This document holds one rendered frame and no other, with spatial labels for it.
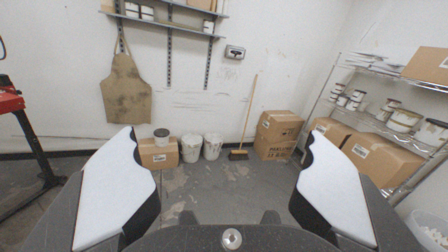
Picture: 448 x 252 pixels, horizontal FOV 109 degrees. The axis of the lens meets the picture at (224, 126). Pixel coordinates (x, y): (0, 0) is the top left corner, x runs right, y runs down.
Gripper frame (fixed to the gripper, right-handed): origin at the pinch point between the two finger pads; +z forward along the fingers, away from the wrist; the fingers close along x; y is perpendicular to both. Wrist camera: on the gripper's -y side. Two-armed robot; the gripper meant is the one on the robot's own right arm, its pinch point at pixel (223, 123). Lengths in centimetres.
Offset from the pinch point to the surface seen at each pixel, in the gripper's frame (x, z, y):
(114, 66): -113, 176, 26
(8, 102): -144, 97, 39
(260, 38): 55, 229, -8
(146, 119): -96, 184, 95
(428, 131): 187, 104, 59
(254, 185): 56, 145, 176
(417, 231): 171, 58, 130
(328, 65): 179, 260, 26
